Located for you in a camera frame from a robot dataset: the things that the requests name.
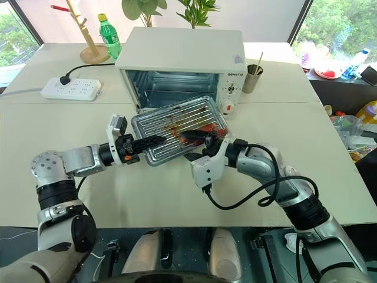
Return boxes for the round-leaf green plant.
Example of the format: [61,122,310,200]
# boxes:
[121,0,166,29]

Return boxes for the white toaster oven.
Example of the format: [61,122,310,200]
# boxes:
[114,27,246,119]

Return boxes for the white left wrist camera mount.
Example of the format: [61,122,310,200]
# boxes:
[105,113,141,166]

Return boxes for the white rounded foot cover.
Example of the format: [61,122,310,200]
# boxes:
[208,228,243,281]
[121,229,166,275]

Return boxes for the wooden peg stand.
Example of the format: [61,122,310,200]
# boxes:
[60,0,111,65]

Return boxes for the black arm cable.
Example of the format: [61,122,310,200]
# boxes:
[201,142,320,211]
[74,175,95,219]

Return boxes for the purple bottle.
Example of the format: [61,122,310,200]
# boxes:
[301,43,318,72]

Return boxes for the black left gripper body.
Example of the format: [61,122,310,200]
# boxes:
[115,133,141,164]

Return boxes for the green plastic bottle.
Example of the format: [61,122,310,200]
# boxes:
[97,13,123,61]

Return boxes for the narrow-leaf green plant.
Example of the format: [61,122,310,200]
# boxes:
[176,0,221,29]

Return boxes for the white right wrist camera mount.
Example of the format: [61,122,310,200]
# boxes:
[189,138,234,190]

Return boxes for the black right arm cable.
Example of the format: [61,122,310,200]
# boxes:
[201,142,320,211]

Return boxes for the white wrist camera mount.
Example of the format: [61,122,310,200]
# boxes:
[189,138,234,190]
[105,113,141,166]

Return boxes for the red sausages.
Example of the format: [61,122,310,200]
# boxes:
[178,123,228,147]

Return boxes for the wooden sticks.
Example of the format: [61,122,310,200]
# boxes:
[254,51,264,75]

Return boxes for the white power strip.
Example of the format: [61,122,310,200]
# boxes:
[0,77,104,103]

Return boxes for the black flat box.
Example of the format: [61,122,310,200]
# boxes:
[360,65,377,87]

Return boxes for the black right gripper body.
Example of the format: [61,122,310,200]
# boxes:
[202,133,222,157]

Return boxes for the clear plastic bag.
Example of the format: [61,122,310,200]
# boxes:
[329,114,377,150]

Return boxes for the yellow toy block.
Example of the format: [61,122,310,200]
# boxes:
[354,100,377,125]

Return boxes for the blue and white bottle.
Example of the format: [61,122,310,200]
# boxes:
[340,47,371,80]

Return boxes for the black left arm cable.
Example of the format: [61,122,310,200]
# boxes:
[74,175,95,219]

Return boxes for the black plug with cable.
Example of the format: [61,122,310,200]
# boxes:
[58,62,117,87]

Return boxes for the red bowl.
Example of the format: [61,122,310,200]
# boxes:
[313,65,340,81]

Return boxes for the silver ribbed metal tray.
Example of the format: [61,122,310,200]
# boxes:
[130,95,229,167]

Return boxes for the metal cup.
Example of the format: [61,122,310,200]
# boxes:
[242,63,265,94]

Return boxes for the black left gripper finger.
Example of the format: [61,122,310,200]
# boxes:
[134,134,167,148]
[135,141,160,154]

